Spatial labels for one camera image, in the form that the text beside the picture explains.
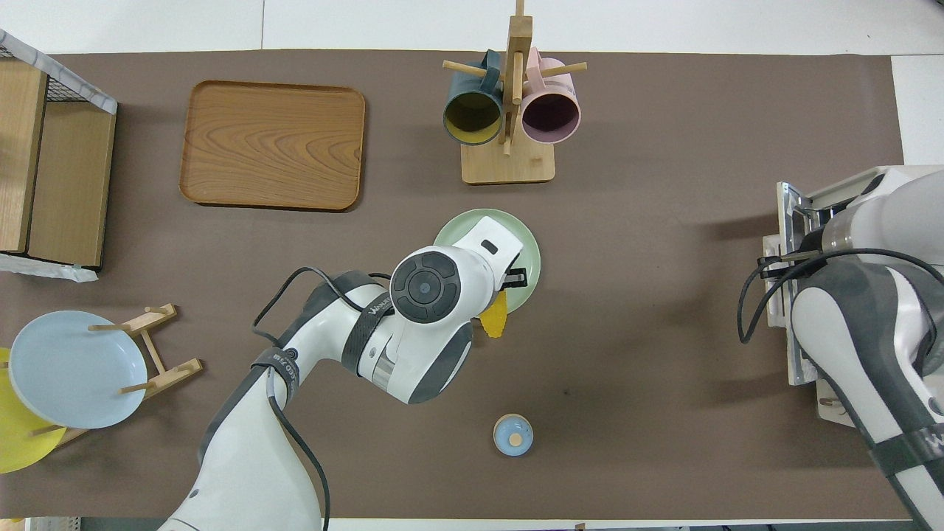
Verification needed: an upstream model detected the pale green plate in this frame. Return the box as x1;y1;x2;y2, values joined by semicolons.
433;209;541;314

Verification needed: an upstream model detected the glass oven door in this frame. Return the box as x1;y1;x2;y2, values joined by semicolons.
763;181;838;386

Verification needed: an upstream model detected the yellow corn cob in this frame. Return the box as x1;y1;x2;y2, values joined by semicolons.
478;290;510;339

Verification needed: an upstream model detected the cream toaster oven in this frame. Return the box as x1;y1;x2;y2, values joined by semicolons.
763;166;944;428

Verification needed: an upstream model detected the wooden mug rack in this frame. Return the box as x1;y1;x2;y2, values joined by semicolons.
442;0;589;185

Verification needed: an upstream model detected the brown table mat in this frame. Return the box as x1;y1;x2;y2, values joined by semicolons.
0;50;939;521

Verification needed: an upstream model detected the dark blue mug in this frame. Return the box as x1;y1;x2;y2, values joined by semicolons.
442;50;505;146

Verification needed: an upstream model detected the pink mug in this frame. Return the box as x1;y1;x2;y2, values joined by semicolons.
521;48;582;145

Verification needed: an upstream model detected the wooden serving tray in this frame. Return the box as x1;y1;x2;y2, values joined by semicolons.
179;80;367;212

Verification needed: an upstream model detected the wooden plate rack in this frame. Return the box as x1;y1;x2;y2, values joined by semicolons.
29;303;204;447

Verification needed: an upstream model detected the light blue plate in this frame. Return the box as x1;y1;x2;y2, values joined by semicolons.
9;310;148;430

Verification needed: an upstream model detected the yellow plate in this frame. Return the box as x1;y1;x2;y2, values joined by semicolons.
0;347;67;474

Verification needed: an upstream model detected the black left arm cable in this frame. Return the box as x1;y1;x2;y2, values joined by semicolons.
252;267;392;531

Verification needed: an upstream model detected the wooden wire basket shelf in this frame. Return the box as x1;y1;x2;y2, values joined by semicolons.
0;29;119;283

